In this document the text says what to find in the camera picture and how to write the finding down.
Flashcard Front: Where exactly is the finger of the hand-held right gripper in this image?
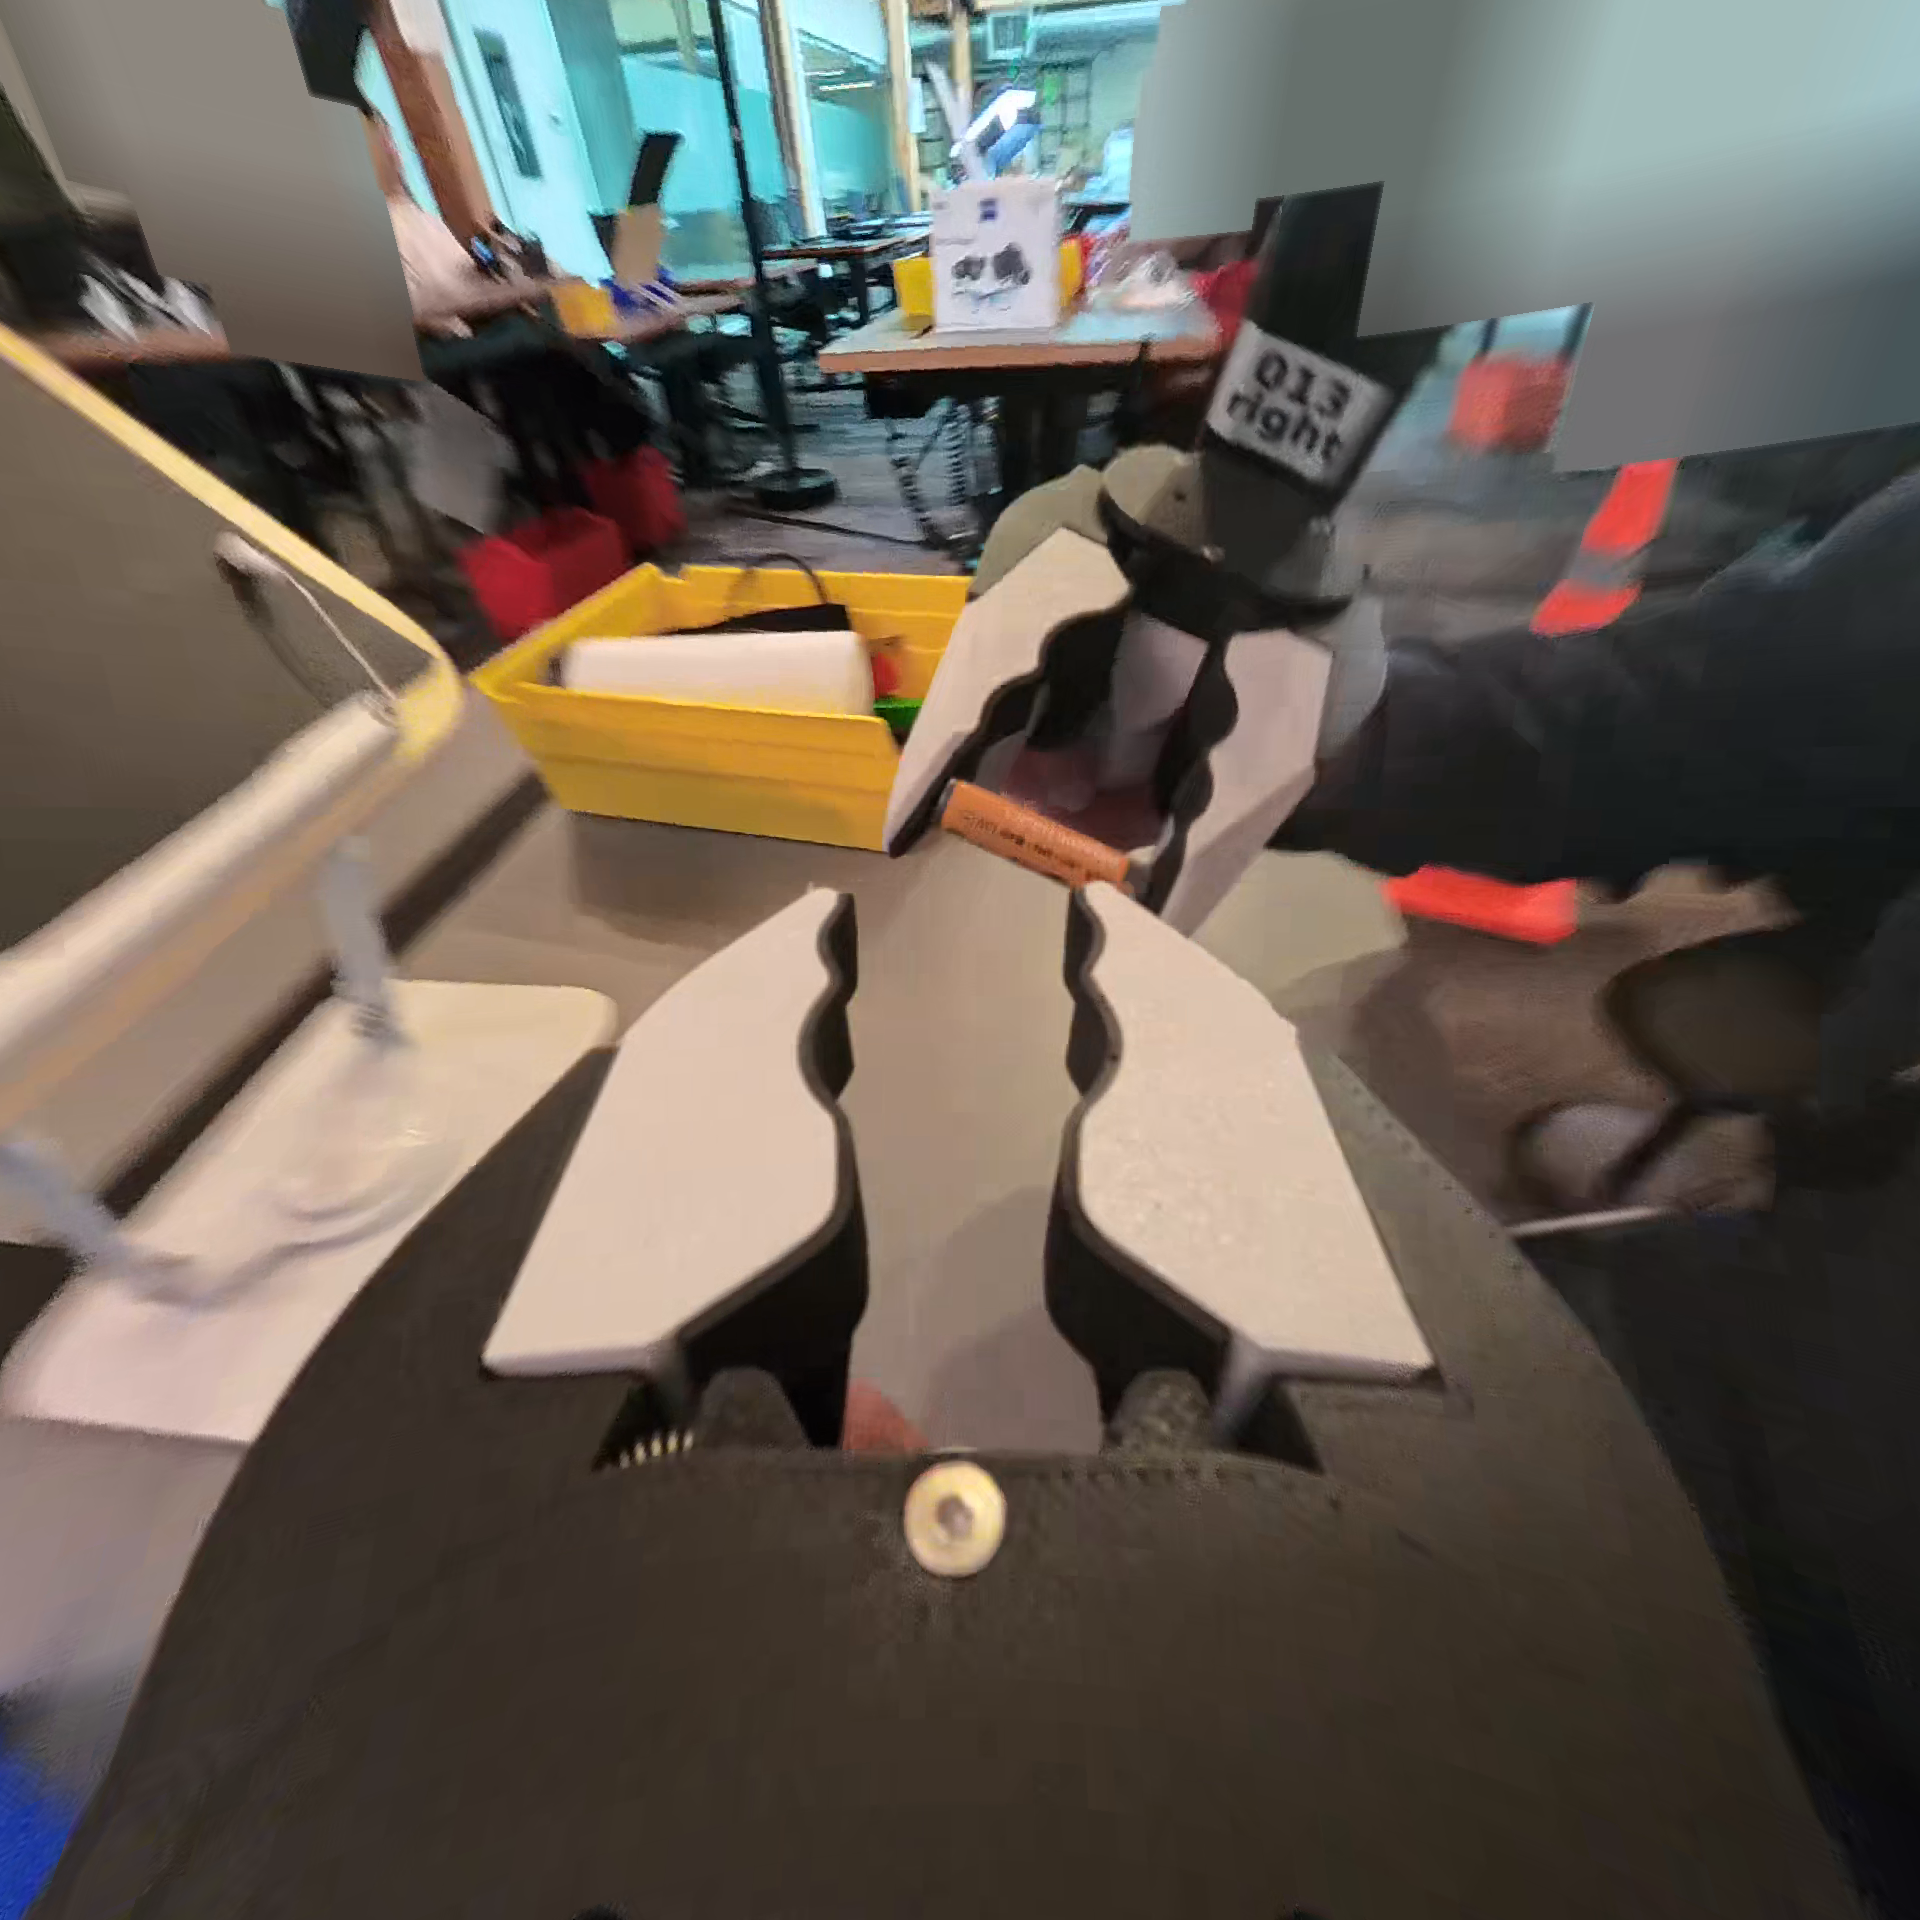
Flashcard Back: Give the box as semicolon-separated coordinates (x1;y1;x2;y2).
1149;615;1339;937
885;534;1136;860

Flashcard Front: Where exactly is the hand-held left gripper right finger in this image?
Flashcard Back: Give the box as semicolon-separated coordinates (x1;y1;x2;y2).
1044;880;1442;1387

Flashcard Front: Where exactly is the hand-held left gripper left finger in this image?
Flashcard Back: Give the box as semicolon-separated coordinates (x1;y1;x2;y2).
479;887;871;1382

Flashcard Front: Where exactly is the orange AAA battery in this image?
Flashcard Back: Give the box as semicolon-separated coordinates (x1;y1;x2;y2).
936;779;1141;894

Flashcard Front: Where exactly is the black cable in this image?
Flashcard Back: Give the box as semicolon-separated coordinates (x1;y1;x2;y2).
675;551;871;638

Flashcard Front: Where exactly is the yellow bin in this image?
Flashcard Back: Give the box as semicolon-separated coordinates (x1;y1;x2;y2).
471;561;977;851

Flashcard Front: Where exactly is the large blue bin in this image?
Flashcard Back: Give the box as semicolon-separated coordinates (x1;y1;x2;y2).
0;1756;80;1920

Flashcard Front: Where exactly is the orange bin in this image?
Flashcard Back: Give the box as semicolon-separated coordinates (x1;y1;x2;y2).
1451;351;1580;457

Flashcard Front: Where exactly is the flat orange floor marker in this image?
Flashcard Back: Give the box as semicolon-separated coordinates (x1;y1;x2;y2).
1386;863;1586;949

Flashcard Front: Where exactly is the wooden table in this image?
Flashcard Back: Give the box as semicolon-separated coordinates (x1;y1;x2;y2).
816;300;1232;565

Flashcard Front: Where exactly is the white roll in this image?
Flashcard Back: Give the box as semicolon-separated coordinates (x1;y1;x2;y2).
562;629;878;716

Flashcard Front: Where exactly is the white printed box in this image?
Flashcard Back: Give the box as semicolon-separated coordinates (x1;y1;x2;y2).
923;173;1070;331

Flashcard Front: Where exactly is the red bin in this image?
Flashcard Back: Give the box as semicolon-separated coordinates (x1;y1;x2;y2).
460;503;631;638
585;450;689;560

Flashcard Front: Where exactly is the black mesh chair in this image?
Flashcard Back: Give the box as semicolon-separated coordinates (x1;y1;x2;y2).
1509;945;1920;1248

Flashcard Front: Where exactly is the black board with wooden rim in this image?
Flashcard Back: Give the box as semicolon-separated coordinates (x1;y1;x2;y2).
0;316;470;1038

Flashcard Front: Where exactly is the black support post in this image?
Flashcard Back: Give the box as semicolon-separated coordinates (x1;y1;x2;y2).
699;0;846;512

